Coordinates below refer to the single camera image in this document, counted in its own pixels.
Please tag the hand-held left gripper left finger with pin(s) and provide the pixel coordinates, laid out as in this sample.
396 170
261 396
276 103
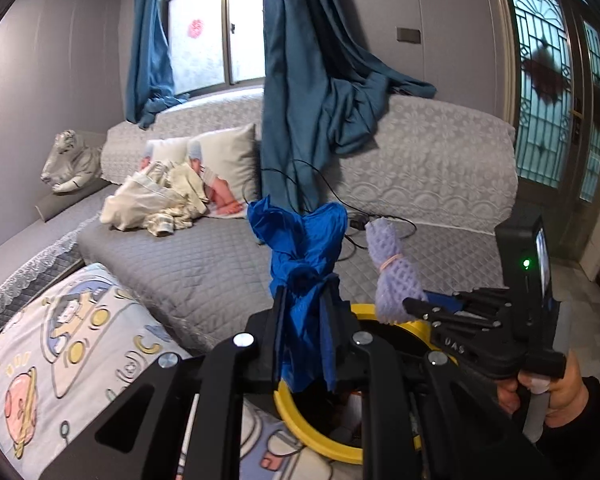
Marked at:
277 340

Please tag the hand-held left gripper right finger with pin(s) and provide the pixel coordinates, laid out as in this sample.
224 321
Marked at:
342 355

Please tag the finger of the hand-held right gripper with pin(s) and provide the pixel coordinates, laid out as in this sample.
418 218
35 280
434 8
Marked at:
430 312
445 301

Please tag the purple foam fruit net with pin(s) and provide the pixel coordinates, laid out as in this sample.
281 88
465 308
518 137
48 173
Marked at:
392 285

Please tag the yellow rimmed trash bin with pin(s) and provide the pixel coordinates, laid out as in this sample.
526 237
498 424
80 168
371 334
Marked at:
305 430

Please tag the blue cloth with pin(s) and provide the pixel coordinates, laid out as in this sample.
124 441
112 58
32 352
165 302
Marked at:
305 260

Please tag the person's right forearm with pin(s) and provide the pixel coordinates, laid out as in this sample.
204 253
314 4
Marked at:
595 435

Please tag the person's right hand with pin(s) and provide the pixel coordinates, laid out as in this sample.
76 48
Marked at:
565 395

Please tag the grey quilted sofa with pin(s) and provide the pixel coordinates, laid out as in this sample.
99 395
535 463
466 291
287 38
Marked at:
205 270

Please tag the stained glass door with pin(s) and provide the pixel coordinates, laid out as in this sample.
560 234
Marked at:
545 85

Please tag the baby print pillow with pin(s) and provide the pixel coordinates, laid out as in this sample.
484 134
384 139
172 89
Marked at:
230 160
170 150

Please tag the cream clothes pile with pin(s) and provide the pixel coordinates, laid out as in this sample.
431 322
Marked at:
140 200

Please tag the cartoon printed blanket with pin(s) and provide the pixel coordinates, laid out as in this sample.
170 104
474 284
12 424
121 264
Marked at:
80 350

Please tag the long blue curtain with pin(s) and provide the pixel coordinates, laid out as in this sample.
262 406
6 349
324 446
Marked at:
305 85

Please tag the white tiger plush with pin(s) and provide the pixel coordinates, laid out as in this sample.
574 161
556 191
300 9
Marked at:
70 160

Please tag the frosted glass window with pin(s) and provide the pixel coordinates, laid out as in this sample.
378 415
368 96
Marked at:
205 35

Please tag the short blue curtain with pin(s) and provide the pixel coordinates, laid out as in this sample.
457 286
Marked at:
150 50

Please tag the red window sticker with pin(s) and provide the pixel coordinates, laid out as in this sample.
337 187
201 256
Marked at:
195 28

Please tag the grey wall switch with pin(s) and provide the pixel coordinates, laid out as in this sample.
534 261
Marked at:
408 35

